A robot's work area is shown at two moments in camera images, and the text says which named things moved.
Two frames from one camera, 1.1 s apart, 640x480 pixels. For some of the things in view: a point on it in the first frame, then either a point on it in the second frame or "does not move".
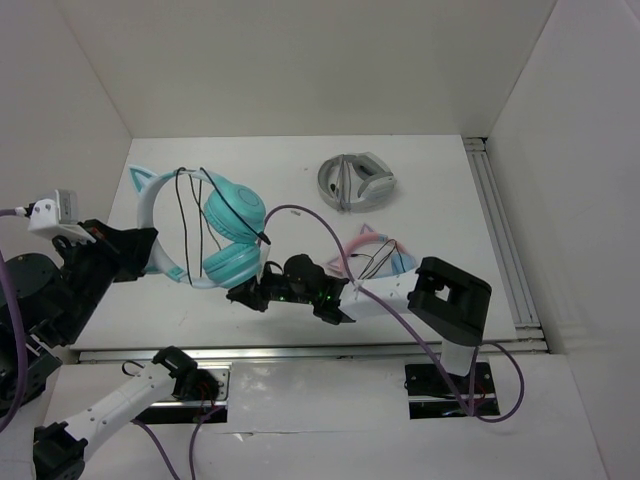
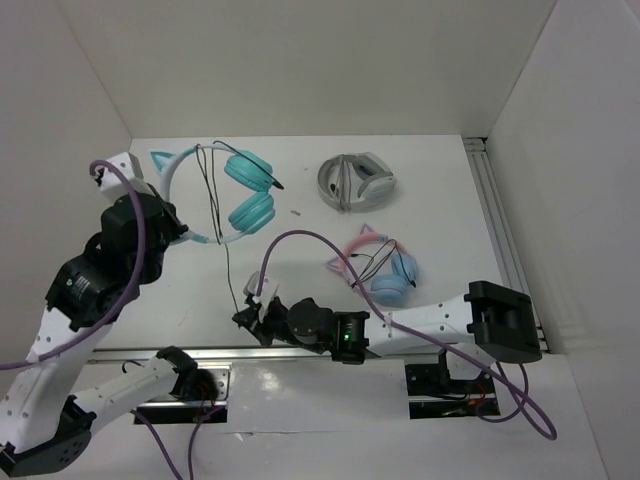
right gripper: (250, 294) -> (250, 319)
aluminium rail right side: (528, 333) does not move
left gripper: (130, 248) -> (174, 226)
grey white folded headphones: (355, 183) does not move
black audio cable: (202, 211) -> (214, 202)
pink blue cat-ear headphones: (402, 261) does not move
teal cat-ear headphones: (235, 217) -> (250, 213)
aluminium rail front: (307, 352) does not move
